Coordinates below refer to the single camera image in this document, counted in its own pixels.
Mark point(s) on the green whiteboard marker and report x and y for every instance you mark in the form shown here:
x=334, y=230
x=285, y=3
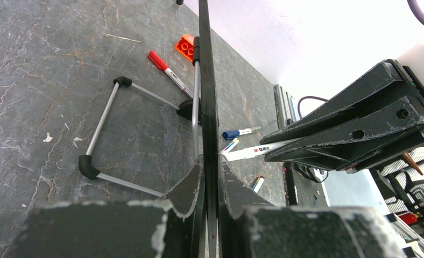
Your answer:
x=232, y=144

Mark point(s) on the purple whiteboard marker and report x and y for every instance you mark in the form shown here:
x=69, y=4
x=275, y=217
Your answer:
x=254, y=151

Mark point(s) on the orange semicircle toy piece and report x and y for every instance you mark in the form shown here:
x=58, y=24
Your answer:
x=185, y=46

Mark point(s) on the white whiteboard black frame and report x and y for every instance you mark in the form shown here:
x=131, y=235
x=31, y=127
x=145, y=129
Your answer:
x=206, y=107

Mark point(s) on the blue whiteboard marker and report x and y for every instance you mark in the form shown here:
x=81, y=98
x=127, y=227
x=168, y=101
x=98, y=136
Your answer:
x=230, y=135

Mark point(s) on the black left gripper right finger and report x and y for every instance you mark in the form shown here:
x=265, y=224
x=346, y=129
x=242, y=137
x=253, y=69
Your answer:
x=250, y=226

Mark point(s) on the red whiteboard marker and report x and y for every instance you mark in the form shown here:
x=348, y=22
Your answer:
x=161, y=65

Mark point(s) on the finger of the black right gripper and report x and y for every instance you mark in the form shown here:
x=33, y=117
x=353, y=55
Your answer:
x=383, y=84
x=355, y=141

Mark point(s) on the black whiteboard marker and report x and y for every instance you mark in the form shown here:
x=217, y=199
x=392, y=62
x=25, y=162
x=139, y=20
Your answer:
x=259, y=181

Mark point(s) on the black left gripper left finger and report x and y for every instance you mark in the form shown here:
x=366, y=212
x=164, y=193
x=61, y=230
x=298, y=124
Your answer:
x=87, y=229

